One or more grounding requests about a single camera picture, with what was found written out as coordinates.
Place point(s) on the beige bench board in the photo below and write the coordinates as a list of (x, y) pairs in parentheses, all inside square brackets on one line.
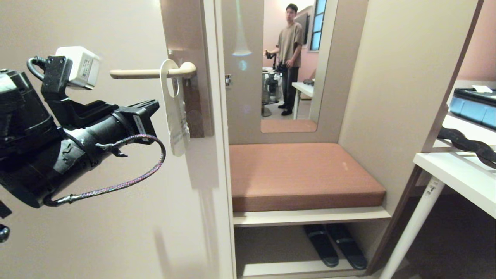
[(310, 217)]

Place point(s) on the brown bench cushion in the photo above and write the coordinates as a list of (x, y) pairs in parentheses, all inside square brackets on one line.
[(298, 174)]

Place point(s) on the white door hanger sign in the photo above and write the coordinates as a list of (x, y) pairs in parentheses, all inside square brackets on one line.
[(177, 124)]

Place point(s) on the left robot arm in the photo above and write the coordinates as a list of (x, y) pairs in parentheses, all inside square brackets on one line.
[(23, 116)]

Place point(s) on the white table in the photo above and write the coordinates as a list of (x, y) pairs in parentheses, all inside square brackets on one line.
[(457, 174)]

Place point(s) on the white paper slip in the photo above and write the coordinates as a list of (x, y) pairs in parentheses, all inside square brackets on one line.
[(482, 88)]

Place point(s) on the beige door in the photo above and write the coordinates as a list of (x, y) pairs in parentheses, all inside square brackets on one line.
[(97, 232)]

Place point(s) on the blue storage case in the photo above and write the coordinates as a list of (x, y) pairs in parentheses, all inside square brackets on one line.
[(474, 110)]

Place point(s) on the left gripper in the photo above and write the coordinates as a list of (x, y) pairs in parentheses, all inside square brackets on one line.
[(97, 135)]

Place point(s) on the wall mirror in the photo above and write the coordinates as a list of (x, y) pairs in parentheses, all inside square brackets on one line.
[(271, 58)]

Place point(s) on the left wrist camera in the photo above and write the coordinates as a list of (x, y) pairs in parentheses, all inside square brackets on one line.
[(79, 66)]

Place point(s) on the black slipper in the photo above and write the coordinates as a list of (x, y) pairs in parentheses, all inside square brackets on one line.
[(348, 248), (321, 246)]

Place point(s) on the metal door latch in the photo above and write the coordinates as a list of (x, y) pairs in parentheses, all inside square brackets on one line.
[(228, 80)]

